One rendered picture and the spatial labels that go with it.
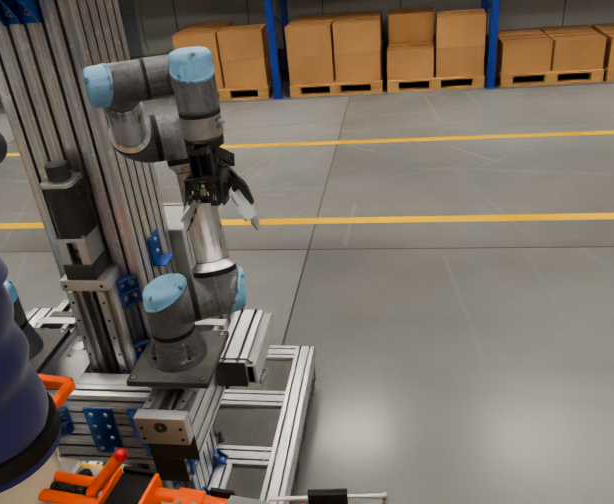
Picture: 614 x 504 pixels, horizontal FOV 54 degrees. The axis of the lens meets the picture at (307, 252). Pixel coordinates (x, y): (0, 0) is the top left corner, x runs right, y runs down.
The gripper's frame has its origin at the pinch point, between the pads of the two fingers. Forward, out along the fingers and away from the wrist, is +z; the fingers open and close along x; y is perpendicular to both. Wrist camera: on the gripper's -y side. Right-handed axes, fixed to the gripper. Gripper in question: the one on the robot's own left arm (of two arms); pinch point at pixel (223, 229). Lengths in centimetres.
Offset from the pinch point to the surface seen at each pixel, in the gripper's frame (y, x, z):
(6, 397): 38.6, -27.8, 10.1
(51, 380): 9, -43, 33
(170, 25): -808, -306, 69
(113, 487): 37, -16, 33
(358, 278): -224, 7, 152
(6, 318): 33.3, -26.8, -1.8
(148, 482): 35.4, -9.8, 32.5
